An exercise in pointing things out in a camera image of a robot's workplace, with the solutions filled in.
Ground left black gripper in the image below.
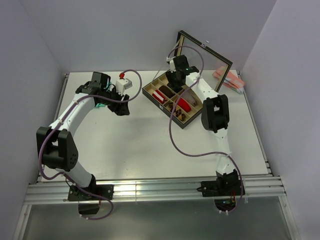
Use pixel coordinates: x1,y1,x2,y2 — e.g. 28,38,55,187
99,86,130,116

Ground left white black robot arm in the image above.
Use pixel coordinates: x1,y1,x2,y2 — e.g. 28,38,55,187
36,72,132,200

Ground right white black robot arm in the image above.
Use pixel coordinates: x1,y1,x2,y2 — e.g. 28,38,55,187
166,55,241,195

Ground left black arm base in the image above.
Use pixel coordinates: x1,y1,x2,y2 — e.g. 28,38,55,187
67,178,114,220

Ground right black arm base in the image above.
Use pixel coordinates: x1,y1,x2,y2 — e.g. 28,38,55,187
196,177,246,214

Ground grey rolled sock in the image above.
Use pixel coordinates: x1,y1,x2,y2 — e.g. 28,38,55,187
182,92,197,106

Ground mint green sock pair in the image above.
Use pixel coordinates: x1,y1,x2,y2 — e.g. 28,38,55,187
95,78,111,108

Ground red white striped rolled sock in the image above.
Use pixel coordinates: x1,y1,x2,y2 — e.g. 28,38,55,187
152,90,167,104

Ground black compartment storage box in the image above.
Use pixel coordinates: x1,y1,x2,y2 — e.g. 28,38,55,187
142,30,232,132

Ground brown argyle rolled sock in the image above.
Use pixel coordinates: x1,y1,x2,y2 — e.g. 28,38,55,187
167,102,186,122

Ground pink sock pair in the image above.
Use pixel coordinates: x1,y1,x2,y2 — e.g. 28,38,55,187
212,66,245,94

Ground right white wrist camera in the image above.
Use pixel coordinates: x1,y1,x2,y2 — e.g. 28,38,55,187
166,56,176,73

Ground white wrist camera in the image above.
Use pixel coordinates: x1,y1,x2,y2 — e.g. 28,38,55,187
115,78,133,95
166,56,176,73

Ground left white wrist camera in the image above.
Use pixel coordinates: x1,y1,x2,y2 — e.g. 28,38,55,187
115,78,133,95

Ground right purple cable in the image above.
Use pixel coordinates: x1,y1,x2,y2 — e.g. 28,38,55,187
166,45,245,216

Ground aluminium frame rail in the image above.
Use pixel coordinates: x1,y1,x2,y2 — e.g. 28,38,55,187
23,175,286,205

